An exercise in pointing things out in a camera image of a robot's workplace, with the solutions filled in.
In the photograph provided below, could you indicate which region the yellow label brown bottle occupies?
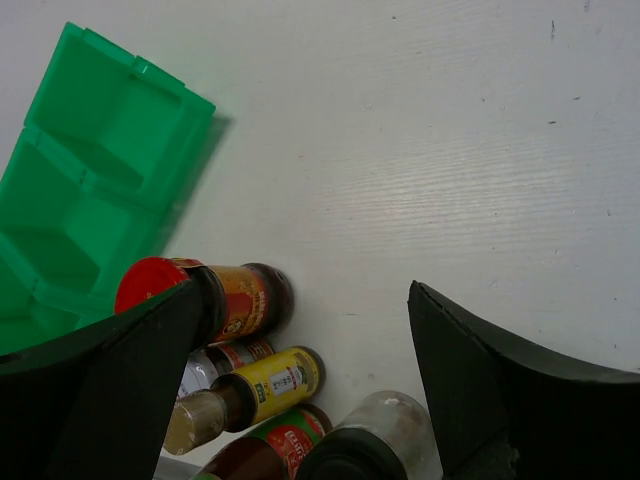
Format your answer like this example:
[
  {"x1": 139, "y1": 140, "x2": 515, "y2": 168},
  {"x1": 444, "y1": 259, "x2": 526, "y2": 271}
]
[{"x1": 163, "y1": 346, "x2": 326, "y2": 455}]

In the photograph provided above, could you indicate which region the red cap sauce bottle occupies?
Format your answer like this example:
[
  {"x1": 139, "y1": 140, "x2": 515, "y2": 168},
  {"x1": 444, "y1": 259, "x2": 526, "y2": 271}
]
[{"x1": 114, "y1": 257, "x2": 295, "y2": 348}]

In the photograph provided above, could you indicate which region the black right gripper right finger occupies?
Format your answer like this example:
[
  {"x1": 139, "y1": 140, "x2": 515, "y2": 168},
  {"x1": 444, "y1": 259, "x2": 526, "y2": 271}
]
[{"x1": 408, "y1": 282, "x2": 639, "y2": 479}]

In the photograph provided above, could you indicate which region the silver lid glass jar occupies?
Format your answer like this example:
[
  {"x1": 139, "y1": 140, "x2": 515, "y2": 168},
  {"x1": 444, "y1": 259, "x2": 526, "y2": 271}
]
[{"x1": 177, "y1": 338, "x2": 275, "y2": 399}]

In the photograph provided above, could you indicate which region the green plastic divided bin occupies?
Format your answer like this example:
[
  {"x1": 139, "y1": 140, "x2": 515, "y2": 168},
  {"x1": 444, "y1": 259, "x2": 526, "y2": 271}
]
[{"x1": 1, "y1": 23, "x2": 215, "y2": 354}]

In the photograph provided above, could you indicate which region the black lid spice jar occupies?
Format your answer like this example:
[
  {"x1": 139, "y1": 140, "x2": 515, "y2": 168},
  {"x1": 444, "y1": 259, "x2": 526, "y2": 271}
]
[{"x1": 296, "y1": 390, "x2": 443, "y2": 480}]

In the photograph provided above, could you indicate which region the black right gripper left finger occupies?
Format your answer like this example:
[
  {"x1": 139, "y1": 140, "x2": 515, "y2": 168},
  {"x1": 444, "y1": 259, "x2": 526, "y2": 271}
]
[{"x1": 1, "y1": 281, "x2": 202, "y2": 479}]

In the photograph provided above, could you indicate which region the green label sauce bottle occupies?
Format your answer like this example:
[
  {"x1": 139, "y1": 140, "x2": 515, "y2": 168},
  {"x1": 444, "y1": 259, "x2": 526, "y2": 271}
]
[{"x1": 194, "y1": 404, "x2": 333, "y2": 480}]

